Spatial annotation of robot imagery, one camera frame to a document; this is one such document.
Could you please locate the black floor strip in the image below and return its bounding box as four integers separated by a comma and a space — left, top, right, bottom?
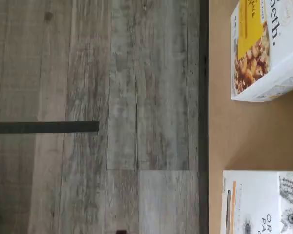
0, 120, 100, 134

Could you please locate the white box with yellow strip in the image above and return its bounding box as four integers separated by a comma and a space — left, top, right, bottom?
220, 169, 293, 234

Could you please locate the brown wooden shelf board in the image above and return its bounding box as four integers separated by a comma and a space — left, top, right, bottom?
199, 0, 293, 234

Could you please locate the yellow white granola box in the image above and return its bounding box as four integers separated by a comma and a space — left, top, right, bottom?
230, 0, 293, 103

